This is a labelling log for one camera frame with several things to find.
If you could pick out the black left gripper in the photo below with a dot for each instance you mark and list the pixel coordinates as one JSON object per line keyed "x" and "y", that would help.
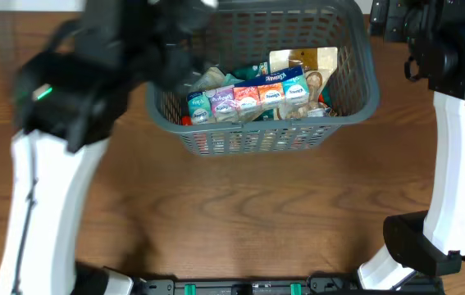
{"x": 185, "y": 65}

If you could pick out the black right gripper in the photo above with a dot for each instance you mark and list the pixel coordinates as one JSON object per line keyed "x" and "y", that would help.
{"x": 387, "y": 16}

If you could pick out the brown dried food pouch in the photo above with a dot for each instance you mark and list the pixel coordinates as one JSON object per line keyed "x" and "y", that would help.
{"x": 318, "y": 69}

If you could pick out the beige snack pouch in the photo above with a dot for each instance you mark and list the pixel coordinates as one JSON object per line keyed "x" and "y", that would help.
{"x": 213, "y": 78}

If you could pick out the colourful tissue multipack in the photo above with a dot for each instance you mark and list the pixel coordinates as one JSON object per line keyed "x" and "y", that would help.
{"x": 244, "y": 101}

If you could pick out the mint green small packet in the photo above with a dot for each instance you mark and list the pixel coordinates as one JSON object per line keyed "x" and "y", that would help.
{"x": 230, "y": 80}

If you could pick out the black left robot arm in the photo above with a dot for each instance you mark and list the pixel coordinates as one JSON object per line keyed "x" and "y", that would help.
{"x": 50, "y": 186}

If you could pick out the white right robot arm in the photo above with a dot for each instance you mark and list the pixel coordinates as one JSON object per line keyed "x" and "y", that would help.
{"x": 428, "y": 243}

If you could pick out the green coffee bag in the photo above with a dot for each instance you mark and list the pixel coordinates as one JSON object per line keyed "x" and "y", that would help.
{"x": 253, "y": 72}

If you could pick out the grey plastic basket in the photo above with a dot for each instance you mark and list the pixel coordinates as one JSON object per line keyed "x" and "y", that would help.
{"x": 243, "y": 33}

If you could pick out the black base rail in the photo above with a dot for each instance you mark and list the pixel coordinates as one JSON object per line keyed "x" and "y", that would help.
{"x": 312, "y": 285}

